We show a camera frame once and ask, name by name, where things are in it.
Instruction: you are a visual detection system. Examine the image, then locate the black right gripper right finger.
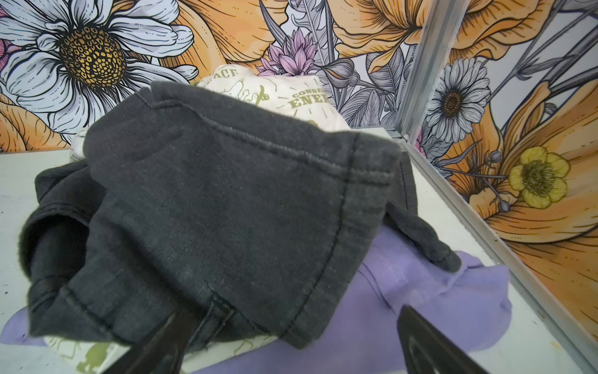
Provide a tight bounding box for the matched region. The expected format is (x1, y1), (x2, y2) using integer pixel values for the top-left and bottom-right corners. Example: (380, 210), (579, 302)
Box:
(396, 305), (487, 374)

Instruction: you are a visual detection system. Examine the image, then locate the purple cloth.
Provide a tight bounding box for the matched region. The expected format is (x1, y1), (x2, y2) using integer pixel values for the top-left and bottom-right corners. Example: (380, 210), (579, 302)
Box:
(0, 223), (513, 374)

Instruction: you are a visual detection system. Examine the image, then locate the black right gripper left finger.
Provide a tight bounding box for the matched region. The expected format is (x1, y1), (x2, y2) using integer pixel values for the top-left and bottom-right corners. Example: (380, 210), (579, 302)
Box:
(104, 310), (196, 374)

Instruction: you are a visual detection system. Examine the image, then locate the aluminium right corner post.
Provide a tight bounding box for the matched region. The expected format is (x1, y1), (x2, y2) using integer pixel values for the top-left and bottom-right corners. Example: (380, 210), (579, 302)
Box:
(395, 0), (469, 145)

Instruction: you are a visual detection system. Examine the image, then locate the white green-printed cloth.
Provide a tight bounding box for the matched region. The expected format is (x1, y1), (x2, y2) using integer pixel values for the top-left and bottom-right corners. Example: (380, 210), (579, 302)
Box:
(44, 64), (349, 373)

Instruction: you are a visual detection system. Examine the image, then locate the dark grey cloth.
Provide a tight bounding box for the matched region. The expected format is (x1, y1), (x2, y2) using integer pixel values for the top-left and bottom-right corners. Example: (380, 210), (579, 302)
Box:
(20, 83), (461, 350)

